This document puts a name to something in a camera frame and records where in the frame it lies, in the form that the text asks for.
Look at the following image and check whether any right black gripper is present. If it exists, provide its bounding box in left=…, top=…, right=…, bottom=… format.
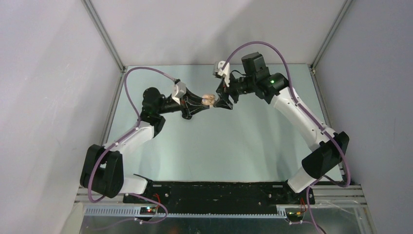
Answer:
left=214, top=71, right=256, bottom=110

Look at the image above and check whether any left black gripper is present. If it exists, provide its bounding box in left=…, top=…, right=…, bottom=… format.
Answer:
left=157, top=87, right=209, bottom=118

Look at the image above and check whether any beige earbud charging case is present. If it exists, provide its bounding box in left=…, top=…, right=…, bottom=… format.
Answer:
left=201, top=94, right=216, bottom=106

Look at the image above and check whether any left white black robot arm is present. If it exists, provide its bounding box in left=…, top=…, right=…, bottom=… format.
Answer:
left=80, top=85, right=216, bottom=203

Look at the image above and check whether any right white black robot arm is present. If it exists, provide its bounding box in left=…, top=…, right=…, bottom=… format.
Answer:
left=213, top=52, right=349, bottom=204

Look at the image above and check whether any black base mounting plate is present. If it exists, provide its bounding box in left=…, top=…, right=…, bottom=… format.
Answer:
left=143, top=181, right=315, bottom=215

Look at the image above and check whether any left controller circuit board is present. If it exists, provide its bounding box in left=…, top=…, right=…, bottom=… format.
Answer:
left=139, top=206, right=158, bottom=215

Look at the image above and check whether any controller circuit board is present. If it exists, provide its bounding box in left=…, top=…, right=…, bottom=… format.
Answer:
left=286, top=211, right=306, bottom=223
left=139, top=206, right=158, bottom=215

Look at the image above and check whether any right controller circuit board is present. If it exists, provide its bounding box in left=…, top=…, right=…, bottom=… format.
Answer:
left=286, top=211, right=306, bottom=223

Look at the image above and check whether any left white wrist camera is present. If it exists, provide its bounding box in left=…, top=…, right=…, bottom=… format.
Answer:
left=171, top=79, right=187, bottom=105

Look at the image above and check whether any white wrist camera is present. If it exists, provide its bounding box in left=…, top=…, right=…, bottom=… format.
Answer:
left=213, top=60, right=230, bottom=87
left=171, top=79, right=187, bottom=105

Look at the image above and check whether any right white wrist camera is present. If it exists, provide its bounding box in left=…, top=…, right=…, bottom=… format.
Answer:
left=213, top=60, right=230, bottom=87

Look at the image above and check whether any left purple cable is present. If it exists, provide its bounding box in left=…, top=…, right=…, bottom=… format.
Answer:
left=88, top=67, right=179, bottom=225

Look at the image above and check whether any purple cable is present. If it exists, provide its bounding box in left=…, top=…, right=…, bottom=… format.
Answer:
left=88, top=67, right=179, bottom=225
left=223, top=41, right=352, bottom=234

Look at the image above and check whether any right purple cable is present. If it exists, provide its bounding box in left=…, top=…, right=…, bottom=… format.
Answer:
left=223, top=41, right=352, bottom=234

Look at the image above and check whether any grey slotted cable duct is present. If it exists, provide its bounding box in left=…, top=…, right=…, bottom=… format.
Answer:
left=84, top=206, right=287, bottom=218

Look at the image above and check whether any aluminium frame rail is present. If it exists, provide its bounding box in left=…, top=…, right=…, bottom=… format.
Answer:
left=74, top=185, right=367, bottom=207

